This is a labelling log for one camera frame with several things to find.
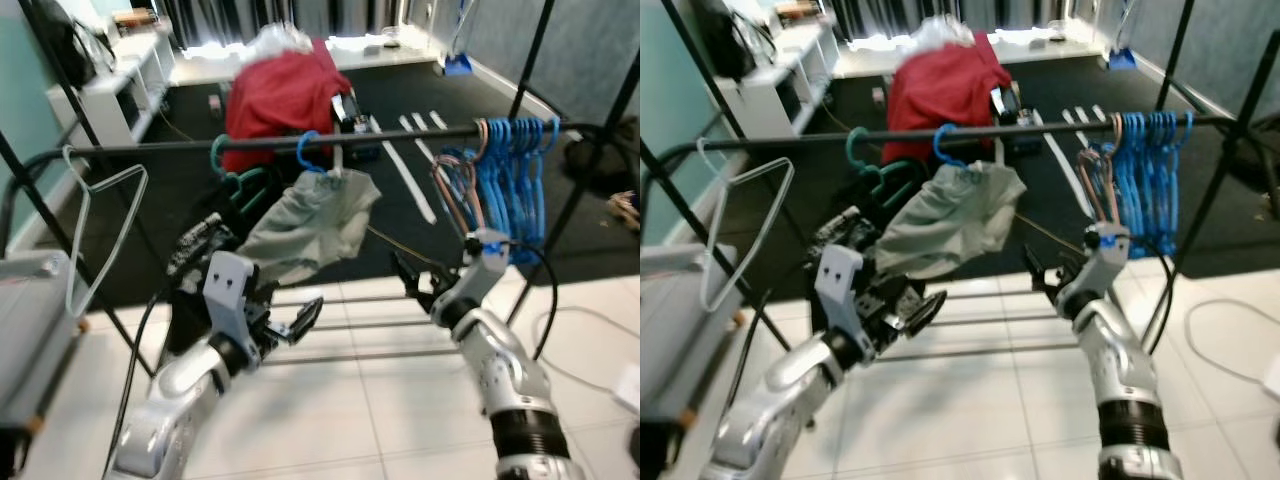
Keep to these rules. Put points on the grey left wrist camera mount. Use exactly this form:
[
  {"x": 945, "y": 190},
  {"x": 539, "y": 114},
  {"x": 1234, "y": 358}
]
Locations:
[
  {"x": 228, "y": 285},
  {"x": 840, "y": 285}
]

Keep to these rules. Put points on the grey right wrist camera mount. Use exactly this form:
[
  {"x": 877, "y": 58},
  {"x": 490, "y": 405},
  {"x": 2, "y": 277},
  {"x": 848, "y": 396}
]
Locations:
[
  {"x": 1105, "y": 260},
  {"x": 487, "y": 265}
]

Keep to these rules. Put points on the white plastic bag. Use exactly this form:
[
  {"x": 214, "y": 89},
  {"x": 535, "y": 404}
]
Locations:
[
  {"x": 945, "y": 35},
  {"x": 280, "y": 42}
]

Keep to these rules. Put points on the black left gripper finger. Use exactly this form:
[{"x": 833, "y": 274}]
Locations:
[
  {"x": 306, "y": 316},
  {"x": 927, "y": 313},
  {"x": 284, "y": 336},
  {"x": 898, "y": 337}
]

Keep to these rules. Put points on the small brown box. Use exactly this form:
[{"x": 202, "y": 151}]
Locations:
[
  {"x": 135, "y": 18},
  {"x": 800, "y": 12}
]

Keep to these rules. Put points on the black metal clothes rack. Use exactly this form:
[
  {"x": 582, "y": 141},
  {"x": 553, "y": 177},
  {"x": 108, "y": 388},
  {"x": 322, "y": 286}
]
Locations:
[
  {"x": 1040, "y": 131},
  {"x": 400, "y": 137}
]

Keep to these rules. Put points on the black electronic device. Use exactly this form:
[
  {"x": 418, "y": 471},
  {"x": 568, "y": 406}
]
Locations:
[
  {"x": 352, "y": 112},
  {"x": 1010, "y": 105}
]

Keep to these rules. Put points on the blue dustpan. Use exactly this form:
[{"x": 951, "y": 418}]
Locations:
[
  {"x": 460, "y": 66},
  {"x": 1123, "y": 60}
]

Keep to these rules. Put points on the grey ottoman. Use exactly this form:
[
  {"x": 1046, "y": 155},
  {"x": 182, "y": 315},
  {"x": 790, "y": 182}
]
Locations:
[
  {"x": 30, "y": 330},
  {"x": 685, "y": 320}
]

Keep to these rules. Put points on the dark curtain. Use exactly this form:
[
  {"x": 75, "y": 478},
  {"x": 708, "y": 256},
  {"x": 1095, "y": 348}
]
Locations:
[
  {"x": 900, "y": 12},
  {"x": 250, "y": 15}
]

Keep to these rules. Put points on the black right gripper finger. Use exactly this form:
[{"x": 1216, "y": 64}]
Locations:
[
  {"x": 427, "y": 277},
  {"x": 1059, "y": 269},
  {"x": 406, "y": 272},
  {"x": 1037, "y": 268}
]

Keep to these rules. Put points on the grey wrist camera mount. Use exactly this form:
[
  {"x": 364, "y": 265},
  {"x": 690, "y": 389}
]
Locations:
[
  {"x": 228, "y": 285},
  {"x": 1105, "y": 260},
  {"x": 840, "y": 285},
  {"x": 487, "y": 265}
]

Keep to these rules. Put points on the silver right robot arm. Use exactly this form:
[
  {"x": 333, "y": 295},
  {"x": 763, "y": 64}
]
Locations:
[
  {"x": 1125, "y": 370},
  {"x": 500, "y": 370}
]

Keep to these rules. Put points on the pink plastic hanger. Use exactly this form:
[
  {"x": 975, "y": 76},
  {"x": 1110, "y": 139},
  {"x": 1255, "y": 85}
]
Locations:
[
  {"x": 482, "y": 135},
  {"x": 1116, "y": 130}
]

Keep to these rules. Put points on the black bag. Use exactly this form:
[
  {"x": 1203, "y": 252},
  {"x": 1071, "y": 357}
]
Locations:
[
  {"x": 65, "y": 45},
  {"x": 725, "y": 40}
]

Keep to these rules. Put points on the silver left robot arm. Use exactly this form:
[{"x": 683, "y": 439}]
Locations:
[
  {"x": 780, "y": 410},
  {"x": 170, "y": 400}
]

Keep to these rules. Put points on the grey shorts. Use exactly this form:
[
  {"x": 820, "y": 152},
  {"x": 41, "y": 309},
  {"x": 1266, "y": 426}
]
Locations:
[
  {"x": 310, "y": 225},
  {"x": 945, "y": 220}
]

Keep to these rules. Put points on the red fabric bundle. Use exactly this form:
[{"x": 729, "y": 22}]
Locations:
[
  {"x": 940, "y": 90},
  {"x": 280, "y": 95}
]

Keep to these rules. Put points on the teal plastic hanger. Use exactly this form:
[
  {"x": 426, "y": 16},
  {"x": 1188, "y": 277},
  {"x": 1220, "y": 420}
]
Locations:
[
  {"x": 216, "y": 150},
  {"x": 851, "y": 145}
]

